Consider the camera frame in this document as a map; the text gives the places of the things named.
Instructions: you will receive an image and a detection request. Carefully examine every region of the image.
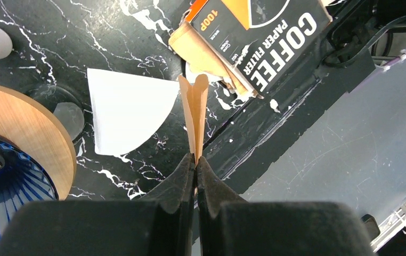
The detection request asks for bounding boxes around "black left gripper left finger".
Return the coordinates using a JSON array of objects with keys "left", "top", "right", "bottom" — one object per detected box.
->
[{"left": 0, "top": 154, "right": 195, "bottom": 255}]

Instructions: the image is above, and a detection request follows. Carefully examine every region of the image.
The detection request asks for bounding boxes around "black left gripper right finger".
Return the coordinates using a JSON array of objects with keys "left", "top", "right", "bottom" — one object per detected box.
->
[{"left": 195, "top": 157, "right": 373, "bottom": 255}]

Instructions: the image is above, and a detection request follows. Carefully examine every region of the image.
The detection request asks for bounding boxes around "white paper coffee filter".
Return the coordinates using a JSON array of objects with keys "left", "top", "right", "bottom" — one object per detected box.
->
[{"left": 87, "top": 68, "right": 179, "bottom": 156}]

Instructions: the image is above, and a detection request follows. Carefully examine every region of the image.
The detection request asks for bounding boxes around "brown paper coffee filter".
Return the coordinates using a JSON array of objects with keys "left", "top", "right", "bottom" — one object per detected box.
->
[{"left": 178, "top": 74, "right": 209, "bottom": 164}]

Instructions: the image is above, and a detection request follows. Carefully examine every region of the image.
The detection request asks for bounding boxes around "blue glass dripper cone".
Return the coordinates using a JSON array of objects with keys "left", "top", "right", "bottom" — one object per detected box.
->
[{"left": 0, "top": 140, "right": 59, "bottom": 238}]

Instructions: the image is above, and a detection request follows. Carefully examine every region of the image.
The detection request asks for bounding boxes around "orange coffee filter package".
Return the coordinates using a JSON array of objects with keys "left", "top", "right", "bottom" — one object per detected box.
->
[{"left": 168, "top": 1, "right": 332, "bottom": 97}]

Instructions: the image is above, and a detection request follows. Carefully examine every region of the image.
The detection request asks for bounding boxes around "wooden ring dripper holder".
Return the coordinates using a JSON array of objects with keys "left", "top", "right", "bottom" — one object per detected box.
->
[{"left": 0, "top": 86, "right": 77, "bottom": 200}]

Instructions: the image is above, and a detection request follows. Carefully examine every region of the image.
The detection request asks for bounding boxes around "clear glass brown cup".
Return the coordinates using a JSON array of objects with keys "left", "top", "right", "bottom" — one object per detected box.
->
[{"left": 23, "top": 84, "right": 85, "bottom": 142}]

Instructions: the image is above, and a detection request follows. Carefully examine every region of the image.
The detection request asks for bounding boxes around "aluminium frame rail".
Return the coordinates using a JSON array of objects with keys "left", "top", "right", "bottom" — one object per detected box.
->
[{"left": 369, "top": 190, "right": 406, "bottom": 253}]

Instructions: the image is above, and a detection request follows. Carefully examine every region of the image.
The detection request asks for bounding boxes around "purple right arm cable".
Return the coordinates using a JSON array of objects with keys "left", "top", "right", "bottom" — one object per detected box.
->
[{"left": 365, "top": 33, "right": 406, "bottom": 73}]

